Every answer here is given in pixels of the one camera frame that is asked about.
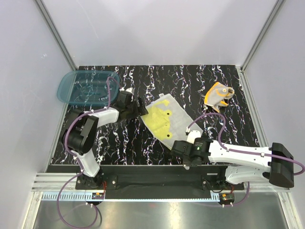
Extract grey orange crumpled towel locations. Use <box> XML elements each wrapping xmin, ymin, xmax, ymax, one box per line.
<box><xmin>204</xmin><ymin>82</ymin><xmax>235</xmax><ymax>113</ymax></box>

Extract aluminium frame rail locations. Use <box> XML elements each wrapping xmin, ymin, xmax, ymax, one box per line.
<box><xmin>30</xmin><ymin>173</ymin><xmax>291</xmax><ymax>203</ymax></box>

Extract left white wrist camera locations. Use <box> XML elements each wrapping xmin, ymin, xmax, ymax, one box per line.
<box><xmin>120</xmin><ymin>87</ymin><xmax>134</xmax><ymax>94</ymax></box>

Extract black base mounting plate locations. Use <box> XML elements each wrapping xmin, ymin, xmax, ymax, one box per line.
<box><xmin>75</xmin><ymin>163</ymin><xmax>245</xmax><ymax>200</ymax></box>

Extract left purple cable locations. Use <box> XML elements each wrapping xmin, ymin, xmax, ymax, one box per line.
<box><xmin>57</xmin><ymin>76</ymin><xmax>122</xmax><ymax>229</ymax></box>

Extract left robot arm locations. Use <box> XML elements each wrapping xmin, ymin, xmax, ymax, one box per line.
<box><xmin>60</xmin><ymin>89</ymin><xmax>148</xmax><ymax>190</ymax></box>

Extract left orange connector box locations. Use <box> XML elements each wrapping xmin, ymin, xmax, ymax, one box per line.
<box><xmin>92</xmin><ymin>192</ymin><xmax>105</xmax><ymax>200</ymax></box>

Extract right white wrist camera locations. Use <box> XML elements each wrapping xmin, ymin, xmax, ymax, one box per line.
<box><xmin>185</xmin><ymin>128</ymin><xmax>202</xmax><ymax>144</ymax></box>

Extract right orange connector box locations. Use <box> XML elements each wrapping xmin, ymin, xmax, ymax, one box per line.
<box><xmin>220</xmin><ymin>193</ymin><xmax>235</xmax><ymax>204</ymax></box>

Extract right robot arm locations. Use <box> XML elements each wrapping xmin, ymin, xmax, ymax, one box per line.
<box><xmin>171</xmin><ymin>137</ymin><xmax>294</xmax><ymax>189</ymax></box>

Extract grey yellow frog towel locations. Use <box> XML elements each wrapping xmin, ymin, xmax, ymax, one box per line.
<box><xmin>141</xmin><ymin>94</ymin><xmax>193</xmax><ymax>149</ymax></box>

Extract orange connector box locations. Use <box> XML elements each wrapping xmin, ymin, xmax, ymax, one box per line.
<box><xmin>220</xmin><ymin>193</ymin><xmax>235</xmax><ymax>204</ymax></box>
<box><xmin>92</xmin><ymin>192</ymin><xmax>105</xmax><ymax>200</ymax></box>

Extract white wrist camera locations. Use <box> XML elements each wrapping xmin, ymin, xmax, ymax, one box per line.
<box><xmin>185</xmin><ymin>128</ymin><xmax>202</xmax><ymax>144</ymax></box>
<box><xmin>120</xmin><ymin>87</ymin><xmax>134</xmax><ymax>94</ymax></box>

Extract blue transparent plastic container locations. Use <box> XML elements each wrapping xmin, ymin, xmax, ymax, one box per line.
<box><xmin>57</xmin><ymin>70</ymin><xmax>120</xmax><ymax>107</ymax></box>

